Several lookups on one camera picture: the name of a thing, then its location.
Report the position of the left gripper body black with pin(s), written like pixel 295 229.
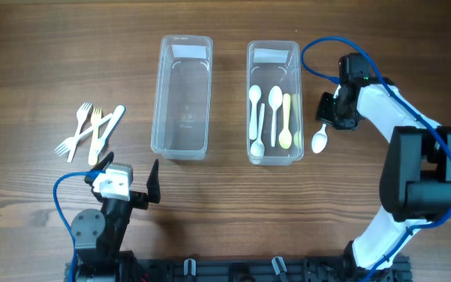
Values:
pixel 119 211

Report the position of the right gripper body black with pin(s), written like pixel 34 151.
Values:
pixel 330 111

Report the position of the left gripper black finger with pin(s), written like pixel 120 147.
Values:
pixel 99 168
pixel 153 185

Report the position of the white spoon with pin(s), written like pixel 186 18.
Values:
pixel 319 140
pixel 257 147
pixel 254 95
pixel 275 101

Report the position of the yellow plastic spoon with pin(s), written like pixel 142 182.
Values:
pixel 285 137

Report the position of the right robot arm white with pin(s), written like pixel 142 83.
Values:
pixel 415 184

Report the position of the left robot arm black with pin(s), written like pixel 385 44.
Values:
pixel 98 234

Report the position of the clear container, left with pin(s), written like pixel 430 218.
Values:
pixel 183 98

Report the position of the clear container, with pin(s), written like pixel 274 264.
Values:
pixel 271 63
pixel 183 98

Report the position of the clear container, right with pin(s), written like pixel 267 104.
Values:
pixel 271 63

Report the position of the white fork, crossing diagonal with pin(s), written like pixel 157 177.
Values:
pixel 71 142

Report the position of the yellow plastic fork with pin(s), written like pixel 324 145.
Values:
pixel 96 117

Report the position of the white fork, leftmost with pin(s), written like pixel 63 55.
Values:
pixel 82 114

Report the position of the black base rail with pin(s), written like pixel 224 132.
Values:
pixel 337 268

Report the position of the white fork, rounded handle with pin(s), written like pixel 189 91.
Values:
pixel 100 143

